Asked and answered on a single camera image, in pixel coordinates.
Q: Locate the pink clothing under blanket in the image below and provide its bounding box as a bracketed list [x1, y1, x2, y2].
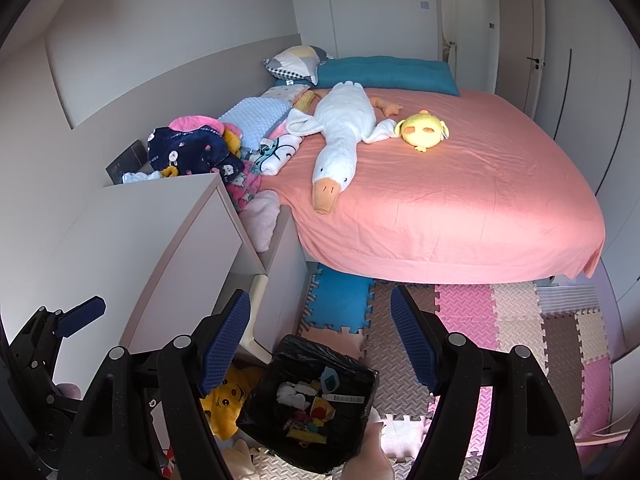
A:
[168, 115, 224, 136]

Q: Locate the teal long pillow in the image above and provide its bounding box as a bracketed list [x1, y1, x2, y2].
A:
[317, 55, 460, 96]

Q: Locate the white baby cloth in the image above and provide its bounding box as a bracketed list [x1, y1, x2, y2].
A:
[122, 171, 163, 184]

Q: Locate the white printed carton box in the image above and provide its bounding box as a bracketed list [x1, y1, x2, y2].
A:
[322, 393, 366, 404]

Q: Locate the pink bed sheet mattress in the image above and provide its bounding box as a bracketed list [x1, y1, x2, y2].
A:
[262, 90, 605, 284]

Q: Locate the yellow chick plush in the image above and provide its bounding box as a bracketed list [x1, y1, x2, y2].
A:
[395, 110, 450, 153]

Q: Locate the yellow pikachu plush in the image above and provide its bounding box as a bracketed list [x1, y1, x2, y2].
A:
[201, 364, 265, 441]

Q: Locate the white sock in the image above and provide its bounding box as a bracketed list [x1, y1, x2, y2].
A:
[277, 382, 318, 411]

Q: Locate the light blue blanket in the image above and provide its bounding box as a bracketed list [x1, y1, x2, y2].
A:
[219, 96, 291, 151]

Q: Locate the white goose plush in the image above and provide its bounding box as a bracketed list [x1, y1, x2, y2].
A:
[285, 81, 402, 214]

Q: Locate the black wall switch panel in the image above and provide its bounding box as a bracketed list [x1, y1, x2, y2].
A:
[105, 140, 148, 184]

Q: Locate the black trash bin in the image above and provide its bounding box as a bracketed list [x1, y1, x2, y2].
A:
[236, 335, 378, 474]

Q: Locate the pink fluffy cloth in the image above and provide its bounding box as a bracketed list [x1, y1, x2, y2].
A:
[239, 190, 281, 254]

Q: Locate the white door with handle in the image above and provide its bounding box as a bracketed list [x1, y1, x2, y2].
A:
[438, 0, 546, 118]

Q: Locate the navy rabbit blanket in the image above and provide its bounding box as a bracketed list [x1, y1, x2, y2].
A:
[146, 126, 244, 183]

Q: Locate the patterned square pillow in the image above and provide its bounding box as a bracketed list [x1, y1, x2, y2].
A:
[262, 46, 333, 86]

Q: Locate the white cartoon cloth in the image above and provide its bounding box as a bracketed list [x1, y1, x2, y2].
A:
[250, 133, 302, 177]

